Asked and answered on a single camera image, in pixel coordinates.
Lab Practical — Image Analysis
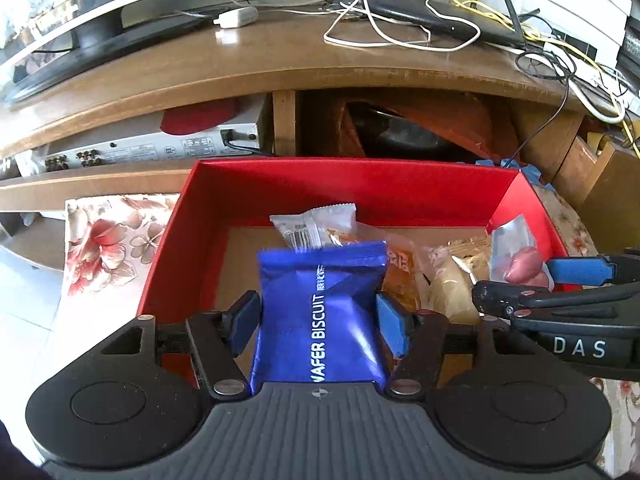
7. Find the pink sausage white packet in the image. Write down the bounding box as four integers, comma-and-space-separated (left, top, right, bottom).
486, 213, 557, 292

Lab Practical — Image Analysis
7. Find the silver audio receiver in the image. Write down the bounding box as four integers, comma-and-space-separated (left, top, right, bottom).
14, 109, 265, 177

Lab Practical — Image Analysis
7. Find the black router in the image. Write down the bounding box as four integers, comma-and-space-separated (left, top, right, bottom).
331, 0, 542, 50

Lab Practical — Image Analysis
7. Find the wooden television stand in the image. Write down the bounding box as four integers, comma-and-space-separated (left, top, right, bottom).
0, 0, 640, 273

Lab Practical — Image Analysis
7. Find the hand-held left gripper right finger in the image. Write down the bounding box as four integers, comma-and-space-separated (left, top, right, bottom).
375, 292, 527, 404

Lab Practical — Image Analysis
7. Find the black flat television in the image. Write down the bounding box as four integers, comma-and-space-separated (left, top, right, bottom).
0, 0, 282, 107

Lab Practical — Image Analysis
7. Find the white barcode snack packet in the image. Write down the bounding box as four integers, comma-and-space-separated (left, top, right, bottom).
269, 201, 359, 252

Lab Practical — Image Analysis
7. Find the yellow cable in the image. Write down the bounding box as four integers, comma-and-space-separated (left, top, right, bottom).
409, 0, 640, 162

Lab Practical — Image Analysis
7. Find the brown paper bag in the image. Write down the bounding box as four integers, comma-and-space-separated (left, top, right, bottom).
339, 91, 517, 164

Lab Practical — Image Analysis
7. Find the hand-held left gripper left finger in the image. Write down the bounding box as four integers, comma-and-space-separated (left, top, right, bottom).
94, 290, 262, 403

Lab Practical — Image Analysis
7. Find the orange pastry clear packet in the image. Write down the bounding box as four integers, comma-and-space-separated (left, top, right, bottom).
381, 241, 432, 312

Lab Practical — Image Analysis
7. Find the brown cardboard box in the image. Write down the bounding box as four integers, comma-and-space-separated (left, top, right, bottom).
550, 129, 640, 257

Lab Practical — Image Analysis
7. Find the white cable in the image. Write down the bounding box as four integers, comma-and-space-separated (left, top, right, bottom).
323, 0, 482, 54

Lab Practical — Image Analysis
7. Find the black cable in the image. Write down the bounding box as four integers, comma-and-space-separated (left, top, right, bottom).
509, 42, 628, 163

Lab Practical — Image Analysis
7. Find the pale bun clear packet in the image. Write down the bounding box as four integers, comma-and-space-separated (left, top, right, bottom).
424, 237, 495, 327

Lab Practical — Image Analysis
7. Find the blue plastic wrap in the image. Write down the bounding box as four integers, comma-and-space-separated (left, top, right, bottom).
475, 156, 545, 184

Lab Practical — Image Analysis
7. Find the red cardboard box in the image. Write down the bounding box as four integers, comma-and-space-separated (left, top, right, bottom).
144, 157, 571, 392

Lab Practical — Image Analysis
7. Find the white power strip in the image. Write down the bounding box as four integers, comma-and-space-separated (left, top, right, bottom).
544, 34, 640, 113

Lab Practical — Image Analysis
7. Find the white power adapter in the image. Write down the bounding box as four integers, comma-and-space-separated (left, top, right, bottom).
213, 5, 259, 29

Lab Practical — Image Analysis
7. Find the blue wafer biscuit packet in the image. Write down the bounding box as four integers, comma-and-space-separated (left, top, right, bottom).
249, 241, 389, 397

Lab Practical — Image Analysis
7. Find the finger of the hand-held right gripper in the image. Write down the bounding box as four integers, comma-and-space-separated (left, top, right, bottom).
546, 247, 640, 288
472, 280, 640, 321

